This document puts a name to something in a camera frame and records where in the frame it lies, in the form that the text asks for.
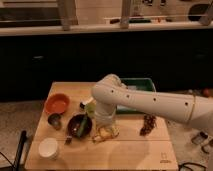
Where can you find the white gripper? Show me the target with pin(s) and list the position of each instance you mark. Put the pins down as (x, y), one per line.
(105, 116)

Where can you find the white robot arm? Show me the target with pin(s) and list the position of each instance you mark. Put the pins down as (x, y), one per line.
(110, 92)

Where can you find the small metal cup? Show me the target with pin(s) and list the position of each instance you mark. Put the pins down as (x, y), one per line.
(55, 121)

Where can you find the white cup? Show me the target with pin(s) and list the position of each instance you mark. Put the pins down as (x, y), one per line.
(48, 148)

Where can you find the yellow banana toy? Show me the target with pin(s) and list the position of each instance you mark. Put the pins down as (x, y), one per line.
(101, 138)

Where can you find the green spatula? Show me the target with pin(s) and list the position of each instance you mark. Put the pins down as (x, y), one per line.
(86, 123)

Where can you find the dark brown bowl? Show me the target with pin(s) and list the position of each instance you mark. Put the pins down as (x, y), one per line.
(74, 124)

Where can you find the bunch of dark grapes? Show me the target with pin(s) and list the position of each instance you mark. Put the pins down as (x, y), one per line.
(149, 125)

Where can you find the green plastic tray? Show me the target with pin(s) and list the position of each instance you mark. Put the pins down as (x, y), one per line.
(141, 84)

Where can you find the orange bowl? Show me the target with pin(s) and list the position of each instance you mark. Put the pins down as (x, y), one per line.
(56, 103)

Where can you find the black bar at table edge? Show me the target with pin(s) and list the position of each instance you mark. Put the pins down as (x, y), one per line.
(20, 147)

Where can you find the white handled brush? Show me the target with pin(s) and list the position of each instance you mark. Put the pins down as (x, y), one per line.
(84, 103)

